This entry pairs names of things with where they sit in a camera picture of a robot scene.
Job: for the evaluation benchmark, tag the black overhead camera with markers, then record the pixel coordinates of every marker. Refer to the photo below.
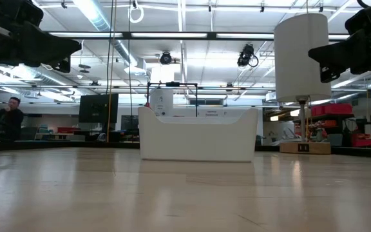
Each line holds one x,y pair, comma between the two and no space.
165,58

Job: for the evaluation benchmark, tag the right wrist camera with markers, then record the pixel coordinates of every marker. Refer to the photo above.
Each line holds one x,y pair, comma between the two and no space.
369,17

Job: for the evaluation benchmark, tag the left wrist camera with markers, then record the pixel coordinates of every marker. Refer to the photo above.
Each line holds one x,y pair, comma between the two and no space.
26,11

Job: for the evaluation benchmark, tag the black monitor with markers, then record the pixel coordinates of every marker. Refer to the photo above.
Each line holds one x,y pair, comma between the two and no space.
98,108

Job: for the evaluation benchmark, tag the person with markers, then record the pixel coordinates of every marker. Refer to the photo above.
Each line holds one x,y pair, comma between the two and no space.
8,122

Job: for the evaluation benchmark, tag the red crate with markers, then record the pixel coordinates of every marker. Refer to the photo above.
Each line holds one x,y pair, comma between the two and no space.
367,142

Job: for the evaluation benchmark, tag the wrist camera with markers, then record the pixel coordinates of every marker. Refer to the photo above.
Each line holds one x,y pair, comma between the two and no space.
369,17
26,11

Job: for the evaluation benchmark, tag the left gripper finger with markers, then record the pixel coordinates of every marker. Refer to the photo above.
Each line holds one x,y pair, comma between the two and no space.
47,41
43,57

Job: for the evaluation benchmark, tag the silver ventilation duct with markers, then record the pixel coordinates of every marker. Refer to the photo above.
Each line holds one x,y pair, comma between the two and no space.
98,19

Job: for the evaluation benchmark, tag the white plastic bin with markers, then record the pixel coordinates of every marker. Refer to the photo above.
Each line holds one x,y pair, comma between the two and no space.
198,141

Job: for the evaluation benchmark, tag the black metal stand frame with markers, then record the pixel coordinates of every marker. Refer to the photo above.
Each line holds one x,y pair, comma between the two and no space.
172,84

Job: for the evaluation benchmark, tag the white shade wooden base lamp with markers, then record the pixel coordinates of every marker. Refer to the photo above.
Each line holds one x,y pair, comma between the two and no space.
301,58

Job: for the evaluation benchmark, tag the red storage bins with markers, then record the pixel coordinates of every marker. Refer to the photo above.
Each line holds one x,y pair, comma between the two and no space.
332,109

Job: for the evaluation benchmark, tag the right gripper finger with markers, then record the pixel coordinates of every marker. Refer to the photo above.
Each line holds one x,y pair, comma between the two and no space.
340,63
343,46

